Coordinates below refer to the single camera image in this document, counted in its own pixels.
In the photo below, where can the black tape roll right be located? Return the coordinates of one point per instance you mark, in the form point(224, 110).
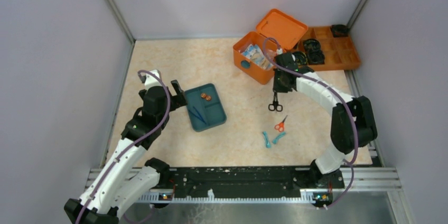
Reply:
point(315, 57)

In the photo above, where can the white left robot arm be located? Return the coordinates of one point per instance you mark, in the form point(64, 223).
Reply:
point(110, 196)

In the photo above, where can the orange small scissors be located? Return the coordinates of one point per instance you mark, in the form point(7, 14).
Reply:
point(280, 127)

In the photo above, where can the orange medicine box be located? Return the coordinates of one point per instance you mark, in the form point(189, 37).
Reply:
point(276, 30)

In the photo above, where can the blue tweezers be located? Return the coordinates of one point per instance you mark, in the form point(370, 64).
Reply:
point(195, 113)

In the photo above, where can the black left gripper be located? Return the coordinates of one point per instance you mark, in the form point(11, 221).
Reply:
point(178, 98)

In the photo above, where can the black tape roll left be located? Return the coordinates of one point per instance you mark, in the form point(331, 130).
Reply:
point(300, 58)

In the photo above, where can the teal clip right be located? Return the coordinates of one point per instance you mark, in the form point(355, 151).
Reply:
point(278, 137)

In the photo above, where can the teal clip left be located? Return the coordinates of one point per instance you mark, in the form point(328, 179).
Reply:
point(266, 139)

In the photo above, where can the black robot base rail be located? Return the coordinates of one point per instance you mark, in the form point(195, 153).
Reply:
point(245, 182)

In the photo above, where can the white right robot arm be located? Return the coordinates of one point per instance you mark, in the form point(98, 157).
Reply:
point(352, 119)

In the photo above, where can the black handled scissors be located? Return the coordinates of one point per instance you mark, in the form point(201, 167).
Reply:
point(275, 105)

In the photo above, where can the black tape roll upper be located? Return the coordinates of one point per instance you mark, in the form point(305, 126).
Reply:
point(311, 45)

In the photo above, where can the teal clip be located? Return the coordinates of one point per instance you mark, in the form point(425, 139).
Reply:
point(278, 137)
point(266, 139)

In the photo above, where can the orange compartment tray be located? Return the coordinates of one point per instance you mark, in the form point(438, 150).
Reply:
point(339, 53)

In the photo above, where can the teal divided tray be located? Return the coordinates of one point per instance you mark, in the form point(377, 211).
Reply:
point(212, 111)

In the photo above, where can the blue white packet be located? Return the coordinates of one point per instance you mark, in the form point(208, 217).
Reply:
point(254, 53)

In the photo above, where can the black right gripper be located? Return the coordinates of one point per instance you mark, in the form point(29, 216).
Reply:
point(277, 87)

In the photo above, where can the black tape roll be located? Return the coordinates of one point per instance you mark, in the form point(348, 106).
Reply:
point(315, 57)
point(300, 58)
point(311, 45)

